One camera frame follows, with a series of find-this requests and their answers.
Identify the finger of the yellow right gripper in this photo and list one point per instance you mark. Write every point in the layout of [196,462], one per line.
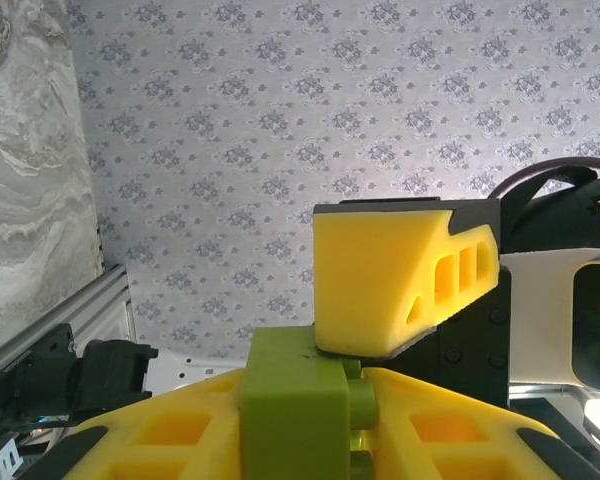
[370,280]

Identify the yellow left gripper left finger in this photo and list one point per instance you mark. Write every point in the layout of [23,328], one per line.
[130,450]

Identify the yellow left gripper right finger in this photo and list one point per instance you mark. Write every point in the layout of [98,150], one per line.
[460,450]

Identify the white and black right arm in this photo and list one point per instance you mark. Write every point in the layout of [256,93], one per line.
[110,370]

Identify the lime green lego brick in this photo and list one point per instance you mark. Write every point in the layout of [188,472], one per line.
[290,415]

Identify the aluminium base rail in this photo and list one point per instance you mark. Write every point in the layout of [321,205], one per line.
[80,310]

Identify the aluminium side rail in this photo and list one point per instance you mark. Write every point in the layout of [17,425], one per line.
[100,250]

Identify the black adapter board with LED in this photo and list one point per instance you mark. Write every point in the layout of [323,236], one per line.
[35,424]

